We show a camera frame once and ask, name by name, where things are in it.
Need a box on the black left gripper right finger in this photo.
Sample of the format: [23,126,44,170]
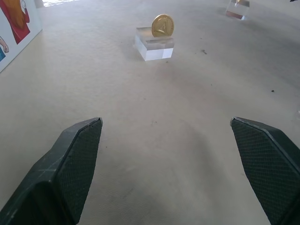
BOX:
[230,116,300,225]

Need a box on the gold coin with triangle emblem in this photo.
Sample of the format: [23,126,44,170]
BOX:
[151,14,175,38]

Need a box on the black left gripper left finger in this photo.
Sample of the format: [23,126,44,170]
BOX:
[0,117,104,225]

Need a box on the cartoon picture board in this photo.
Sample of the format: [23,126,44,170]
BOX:
[0,0,43,74]

